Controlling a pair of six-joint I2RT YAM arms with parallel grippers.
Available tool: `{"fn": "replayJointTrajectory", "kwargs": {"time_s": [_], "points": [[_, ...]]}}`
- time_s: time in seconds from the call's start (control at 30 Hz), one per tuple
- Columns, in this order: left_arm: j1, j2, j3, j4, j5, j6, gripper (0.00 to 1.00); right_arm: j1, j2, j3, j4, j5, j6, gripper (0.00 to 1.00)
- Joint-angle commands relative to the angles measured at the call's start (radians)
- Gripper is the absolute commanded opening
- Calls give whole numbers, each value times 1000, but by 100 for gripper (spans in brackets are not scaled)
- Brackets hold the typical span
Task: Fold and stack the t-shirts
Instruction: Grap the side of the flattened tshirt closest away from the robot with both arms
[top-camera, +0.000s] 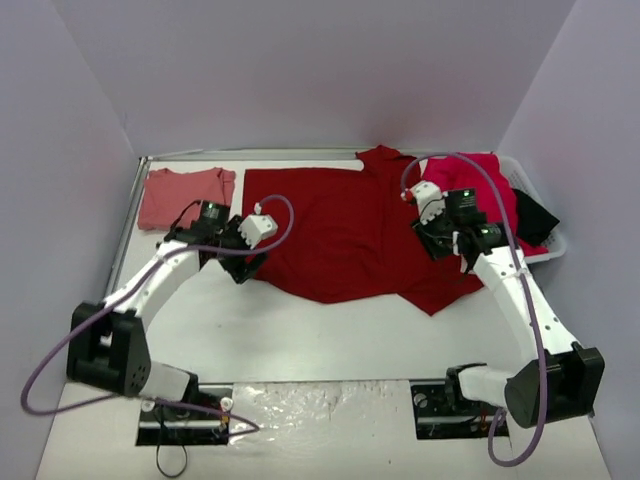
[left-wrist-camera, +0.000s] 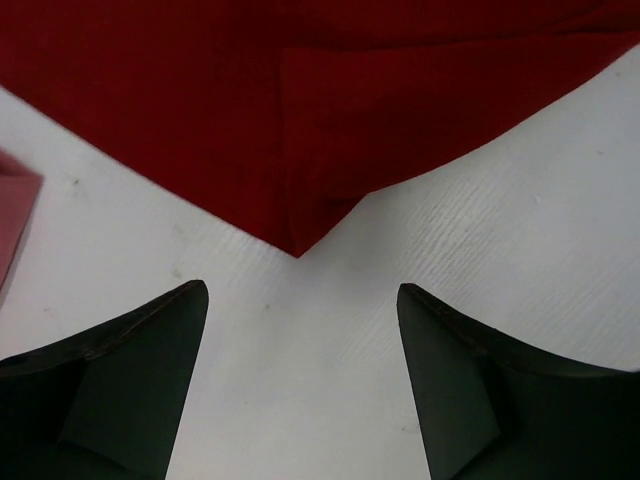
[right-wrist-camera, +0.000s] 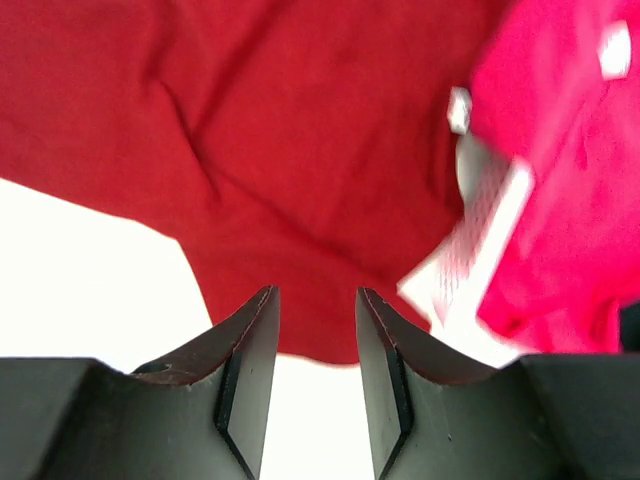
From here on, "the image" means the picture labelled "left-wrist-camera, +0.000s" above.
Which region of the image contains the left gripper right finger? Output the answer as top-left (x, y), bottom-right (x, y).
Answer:
top-left (397, 283), bottom-right (639, 479)

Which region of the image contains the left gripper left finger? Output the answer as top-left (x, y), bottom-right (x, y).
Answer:
top-left (1, 280), bottom-right (208, 479)

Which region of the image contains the dark red t-shirt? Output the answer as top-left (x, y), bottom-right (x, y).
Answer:
top-left (1, 1), bottom-right (639, 257)

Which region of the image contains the folded salmon pink t-shirt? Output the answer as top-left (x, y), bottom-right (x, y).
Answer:
top-left (1, 150), bottom-right (43, 306)

